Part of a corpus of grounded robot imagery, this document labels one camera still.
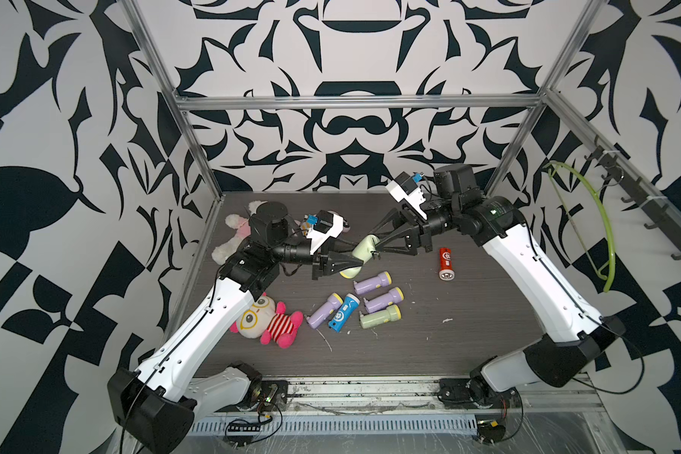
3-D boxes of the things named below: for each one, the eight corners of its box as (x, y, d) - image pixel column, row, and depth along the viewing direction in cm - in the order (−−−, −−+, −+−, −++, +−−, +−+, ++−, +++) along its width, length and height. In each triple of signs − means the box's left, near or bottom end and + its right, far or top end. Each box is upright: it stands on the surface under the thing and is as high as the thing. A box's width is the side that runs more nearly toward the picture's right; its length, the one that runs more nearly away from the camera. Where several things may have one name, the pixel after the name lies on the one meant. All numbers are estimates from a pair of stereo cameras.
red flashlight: (438, 280, 98) (441, 275, 95) (436, 252, 105) (438, 246, 102) (452, 282, 97) (455, 276, 94) (448, 253, 105) (451, 247, 102)
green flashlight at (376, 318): (361, 329, 86) (362, 326, 84) (358, 317, 89) (358, 313, 86) (401, 319, 88) (402, 315, 86) (396, 307, 91) (398, 303, 88)
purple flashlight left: (306, 322, 87) (304, 318, 85) (336, 294, 93) (335, 289, 91) (314, 331, 86) (313, 327, 83) (344, 303, 91) (344, 298, 89)
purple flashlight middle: (367, 314, 88) (367, 311, 87) (361, 301, 91) (362, 299, 89) (404, 300, 91) (406, 297, 90) (398, 288, 94) (399, 285, 92)
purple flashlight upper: (356, 295, 92) (357, 292, 90) (352, 284, 95) (352, 281, 93) (393, 284, 95) (394, 281, 93) (388, 273, 97) (388, 270, 95)
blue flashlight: (327, 326, 87) (326, 322, 84) (349, 295, 93) (349, 291, 90) (338, 334, 85) (338, 330, 83) (360, 302, 92) (360, 298, 89)
